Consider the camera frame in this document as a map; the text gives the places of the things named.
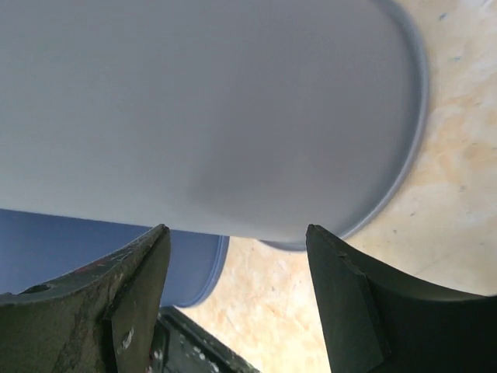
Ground blue plastic bucket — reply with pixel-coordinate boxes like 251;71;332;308
1;210;229;308

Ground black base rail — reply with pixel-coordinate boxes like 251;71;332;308
146;307;258;373

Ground light grey smooth bucket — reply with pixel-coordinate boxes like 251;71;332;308
1;1;429;249

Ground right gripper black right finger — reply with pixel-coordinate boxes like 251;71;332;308
306;225;496;372

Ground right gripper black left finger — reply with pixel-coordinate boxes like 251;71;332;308
1;225;171;372

